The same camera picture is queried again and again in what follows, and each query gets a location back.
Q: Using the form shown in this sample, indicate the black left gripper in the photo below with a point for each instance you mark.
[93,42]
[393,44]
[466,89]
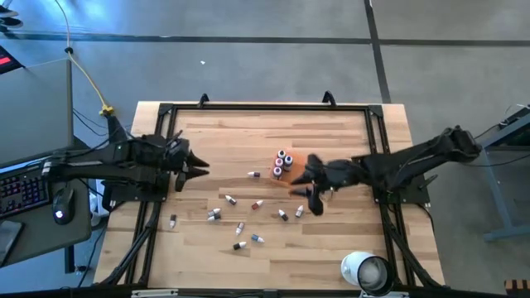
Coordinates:
[178,159]

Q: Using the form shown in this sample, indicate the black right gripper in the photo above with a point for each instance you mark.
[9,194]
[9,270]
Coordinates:
[339,174]

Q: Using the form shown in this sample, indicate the orange translucent plastic bin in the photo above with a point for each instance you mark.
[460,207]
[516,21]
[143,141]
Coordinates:
[296,171]

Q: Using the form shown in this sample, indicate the large bottle blue tip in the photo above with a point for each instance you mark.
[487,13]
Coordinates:
[288,160]

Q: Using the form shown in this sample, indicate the large red food coloring bottle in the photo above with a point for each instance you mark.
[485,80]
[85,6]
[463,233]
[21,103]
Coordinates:
[279,162]

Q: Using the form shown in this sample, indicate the small bottle black label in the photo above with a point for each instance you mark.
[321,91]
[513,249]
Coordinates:
[231,200]

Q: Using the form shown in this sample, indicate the small bottle purple label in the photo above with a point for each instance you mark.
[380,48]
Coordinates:
[254,174]

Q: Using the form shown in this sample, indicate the small bottle red label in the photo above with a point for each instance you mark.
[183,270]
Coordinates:
[257,205]

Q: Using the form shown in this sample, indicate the small bottle brown label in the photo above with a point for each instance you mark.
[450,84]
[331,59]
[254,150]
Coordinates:
[172,220]

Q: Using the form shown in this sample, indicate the small bottle blue label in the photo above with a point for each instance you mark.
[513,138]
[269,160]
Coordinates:
[257,238]

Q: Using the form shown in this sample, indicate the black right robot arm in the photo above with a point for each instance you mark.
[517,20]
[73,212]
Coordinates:
[414,163]

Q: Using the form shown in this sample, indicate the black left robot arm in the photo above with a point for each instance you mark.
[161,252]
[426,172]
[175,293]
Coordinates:
[124,159]

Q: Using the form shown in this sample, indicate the white cylindrical device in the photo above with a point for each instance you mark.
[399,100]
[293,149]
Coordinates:
[352,267]

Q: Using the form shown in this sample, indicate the black computer mouse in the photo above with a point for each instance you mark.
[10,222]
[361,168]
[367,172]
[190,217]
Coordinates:
[63,205]

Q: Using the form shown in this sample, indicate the dark grey side desk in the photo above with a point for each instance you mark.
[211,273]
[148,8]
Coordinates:
[41,240]

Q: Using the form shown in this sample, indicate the grey computer monitor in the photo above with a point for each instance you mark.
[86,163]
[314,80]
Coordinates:
[33,111]

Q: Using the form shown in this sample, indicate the backlit computer keyboard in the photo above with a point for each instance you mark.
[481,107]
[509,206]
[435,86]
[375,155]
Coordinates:
[20,190]

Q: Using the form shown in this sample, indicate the dark grey pad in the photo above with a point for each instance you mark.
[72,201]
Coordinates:
[8,240]

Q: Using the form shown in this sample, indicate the blue-grey metal cart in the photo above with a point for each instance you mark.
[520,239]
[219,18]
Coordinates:
[509,232]

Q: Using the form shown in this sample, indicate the black device red stripe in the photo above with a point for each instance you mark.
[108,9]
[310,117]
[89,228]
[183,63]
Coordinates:
[6,60]

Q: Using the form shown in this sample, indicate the person's shoe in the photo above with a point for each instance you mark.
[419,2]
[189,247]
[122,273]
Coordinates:
[10,24]
[8,11]

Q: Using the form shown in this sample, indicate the brown striped object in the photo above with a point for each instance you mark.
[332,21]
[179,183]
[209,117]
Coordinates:
[517,287]

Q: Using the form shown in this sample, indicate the black aluminium table frame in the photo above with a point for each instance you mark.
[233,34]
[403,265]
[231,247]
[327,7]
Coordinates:
[269,107]

